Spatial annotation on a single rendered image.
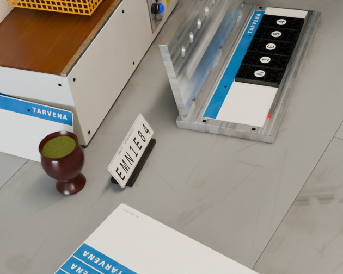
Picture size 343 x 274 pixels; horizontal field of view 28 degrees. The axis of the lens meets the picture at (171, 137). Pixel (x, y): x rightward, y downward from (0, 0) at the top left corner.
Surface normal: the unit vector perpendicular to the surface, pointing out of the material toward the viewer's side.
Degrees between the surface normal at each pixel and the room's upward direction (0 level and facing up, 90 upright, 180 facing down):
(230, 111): 0
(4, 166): 0
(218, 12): 83
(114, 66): 90
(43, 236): 0
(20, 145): 69
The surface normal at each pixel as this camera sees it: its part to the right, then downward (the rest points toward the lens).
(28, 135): -0.43, 0.36
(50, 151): -0.12, -0.72
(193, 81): 0.90, 0.07
